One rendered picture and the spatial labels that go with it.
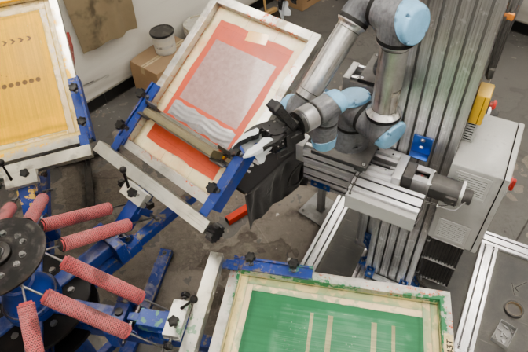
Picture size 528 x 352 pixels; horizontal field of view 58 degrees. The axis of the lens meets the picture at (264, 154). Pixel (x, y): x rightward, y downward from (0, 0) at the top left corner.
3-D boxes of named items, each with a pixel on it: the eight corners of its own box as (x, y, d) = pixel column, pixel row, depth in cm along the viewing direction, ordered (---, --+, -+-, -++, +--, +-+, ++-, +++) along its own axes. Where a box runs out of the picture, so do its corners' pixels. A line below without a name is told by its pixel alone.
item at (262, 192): (297, 173, 257) (297, 129, 234) (309, 180, 253) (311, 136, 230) (240, 227, 234) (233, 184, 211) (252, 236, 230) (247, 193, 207)
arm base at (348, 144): (374, 133, 185) (377, 115, 178) (360, 159, 176) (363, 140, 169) (338, 122, 190) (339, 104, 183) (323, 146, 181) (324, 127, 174)
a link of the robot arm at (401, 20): (374, 122, 175) (397, -21, 136) (405, 143, 166) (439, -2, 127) (350, 136, 170) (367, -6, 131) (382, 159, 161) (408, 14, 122)
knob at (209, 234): (217, 219, 176) (207, 216, 170) (228, 227, 174) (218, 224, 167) (206, 236, 176) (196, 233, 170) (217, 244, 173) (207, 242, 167)
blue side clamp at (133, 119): (160, 87, 212) (151, 81, 206) (167, 92, 209) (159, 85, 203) (124, 144, 210) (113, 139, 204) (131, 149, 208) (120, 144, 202)
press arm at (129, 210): (145, 187, 192) (137, 184, 188) (155, 194, 189) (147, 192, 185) (122, 223, 192) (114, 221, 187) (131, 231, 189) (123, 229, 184)
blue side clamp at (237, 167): (252, 141, 185) (244, 135, 179) (262, 146, 182) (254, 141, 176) (211, 206, 183) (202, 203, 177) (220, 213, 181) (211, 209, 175)
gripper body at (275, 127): (276, 161, 128) (310, 141, 133) (273, 137, 123) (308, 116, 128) (260, 148, 134) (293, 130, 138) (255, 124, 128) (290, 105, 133)
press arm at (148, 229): (259, 138, 244) (258, 130, 239) (268, 143, 241) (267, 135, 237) (46, 314, 181) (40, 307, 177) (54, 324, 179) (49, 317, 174)
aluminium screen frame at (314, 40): (218, -3, 213) (214, -8, 209) (324, 39, 184) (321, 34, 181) (123, 145, 209) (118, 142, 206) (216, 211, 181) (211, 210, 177)
